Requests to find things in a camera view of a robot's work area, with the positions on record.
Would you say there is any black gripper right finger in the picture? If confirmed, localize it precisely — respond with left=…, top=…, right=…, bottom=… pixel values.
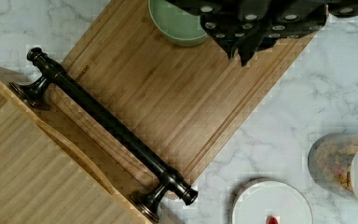
left=238, top=0, right=358, bottom=66

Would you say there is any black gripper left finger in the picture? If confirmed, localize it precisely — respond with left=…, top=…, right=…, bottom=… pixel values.
left=166, top=0, right=252, bottom=60

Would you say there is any light green cup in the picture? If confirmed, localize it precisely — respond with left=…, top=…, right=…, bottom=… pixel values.
left=148, top=0, right=209, bottom=47

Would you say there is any bamboo cutting board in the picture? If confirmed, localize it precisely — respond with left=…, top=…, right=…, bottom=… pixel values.
left=62, top=0, right=311, bottom=183

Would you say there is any clear jar with snacks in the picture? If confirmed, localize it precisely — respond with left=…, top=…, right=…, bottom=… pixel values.
left=308, top=133, right=358, bottom=202

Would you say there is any white round plate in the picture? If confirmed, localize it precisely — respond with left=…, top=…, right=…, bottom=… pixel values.
left=230, top=178, right=313, bottom=224

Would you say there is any small red object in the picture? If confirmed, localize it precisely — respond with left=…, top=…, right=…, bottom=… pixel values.
left=267, top=217, right=279, bottom=224

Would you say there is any black metal towel bar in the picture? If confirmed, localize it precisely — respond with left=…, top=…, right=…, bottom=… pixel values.
left=10, top=48, right=198, bottom=222

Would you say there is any light wooden box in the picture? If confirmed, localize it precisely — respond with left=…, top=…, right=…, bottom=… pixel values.
left=0, top=61, right=181, bottom=224

